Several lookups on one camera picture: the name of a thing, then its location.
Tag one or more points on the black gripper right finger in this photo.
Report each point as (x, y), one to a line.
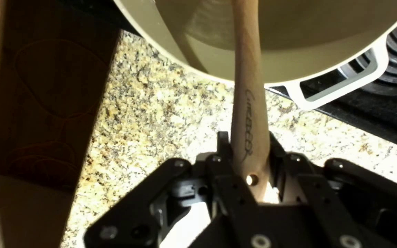
(327, 184)

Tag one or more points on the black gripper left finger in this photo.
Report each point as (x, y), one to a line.
(185, 174)

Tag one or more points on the wooden spoon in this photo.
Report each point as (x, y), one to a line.
(249, 91)

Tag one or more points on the wooden lower cabinet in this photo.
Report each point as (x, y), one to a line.
(34, 115)

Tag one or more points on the black electric stove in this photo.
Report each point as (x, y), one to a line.
(383, 115)

